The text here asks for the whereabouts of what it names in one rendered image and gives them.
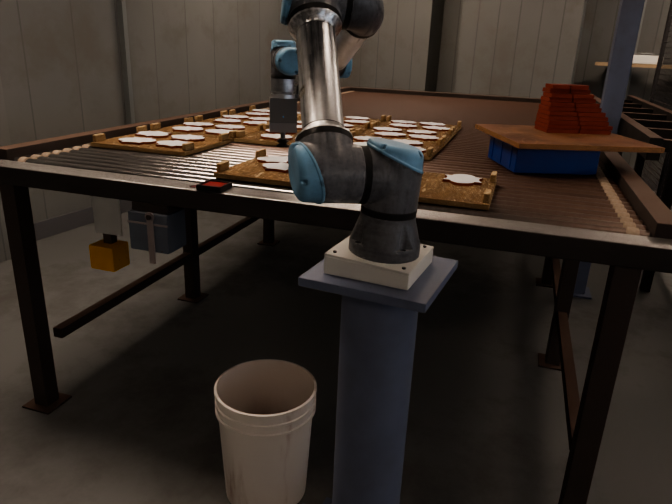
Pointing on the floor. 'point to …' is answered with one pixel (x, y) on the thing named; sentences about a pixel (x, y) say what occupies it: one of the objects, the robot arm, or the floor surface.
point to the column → (375, 378)
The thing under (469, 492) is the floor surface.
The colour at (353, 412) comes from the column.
